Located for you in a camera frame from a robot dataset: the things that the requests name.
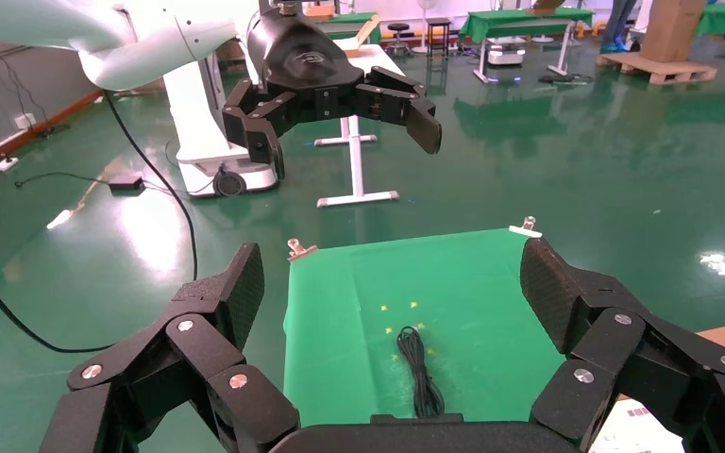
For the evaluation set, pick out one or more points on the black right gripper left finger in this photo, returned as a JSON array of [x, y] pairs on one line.
[[206, 350]]

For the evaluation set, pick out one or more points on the long green covered table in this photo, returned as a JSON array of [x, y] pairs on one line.
[[525, 22]]

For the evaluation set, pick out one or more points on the black square side table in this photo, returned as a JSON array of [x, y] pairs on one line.
[[439, 31]]

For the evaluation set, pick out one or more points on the copper metal binder clip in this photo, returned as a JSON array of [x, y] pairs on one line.
[[299, 250]]

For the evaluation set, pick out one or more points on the green tablecloth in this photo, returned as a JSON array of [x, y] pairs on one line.
[[475, 325]]

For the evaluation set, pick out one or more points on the white wall socket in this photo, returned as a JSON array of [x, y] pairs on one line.
[[25, 120]]

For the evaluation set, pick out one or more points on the white power strip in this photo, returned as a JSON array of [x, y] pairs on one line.
[[5, 164]]

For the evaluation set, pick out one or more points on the wooden pallet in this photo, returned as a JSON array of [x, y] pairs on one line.
[[656, 69]]

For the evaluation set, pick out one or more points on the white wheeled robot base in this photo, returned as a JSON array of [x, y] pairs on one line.
[[203, 144]]

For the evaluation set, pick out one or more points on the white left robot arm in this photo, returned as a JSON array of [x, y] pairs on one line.
[[150, 53]]

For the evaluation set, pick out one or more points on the black power adapter brick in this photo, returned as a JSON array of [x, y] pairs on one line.
[[125, 182]]

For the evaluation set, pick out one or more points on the white mobile robot platform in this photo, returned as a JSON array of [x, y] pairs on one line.
[[506, 53]]

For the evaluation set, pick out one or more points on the white standing fan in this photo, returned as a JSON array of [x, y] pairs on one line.
[[425, 25]]

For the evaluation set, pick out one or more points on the tall brown cardboard carton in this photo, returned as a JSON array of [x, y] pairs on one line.
[[672, 28]]

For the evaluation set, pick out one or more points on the person in blue trousers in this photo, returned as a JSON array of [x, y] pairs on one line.
[[616, 28]]

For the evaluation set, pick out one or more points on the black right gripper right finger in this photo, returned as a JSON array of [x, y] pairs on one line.
[[612, 337]]

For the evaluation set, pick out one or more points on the white metal binder clip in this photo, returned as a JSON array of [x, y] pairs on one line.
[[525, 229]]

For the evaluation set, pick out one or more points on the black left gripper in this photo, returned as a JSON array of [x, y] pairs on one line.
[[303, 59]]

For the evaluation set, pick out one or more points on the black round stool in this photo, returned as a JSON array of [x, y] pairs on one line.
[[399, 34]]

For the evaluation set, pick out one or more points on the white desk with metal legs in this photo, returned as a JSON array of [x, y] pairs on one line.
[[355, 156]]

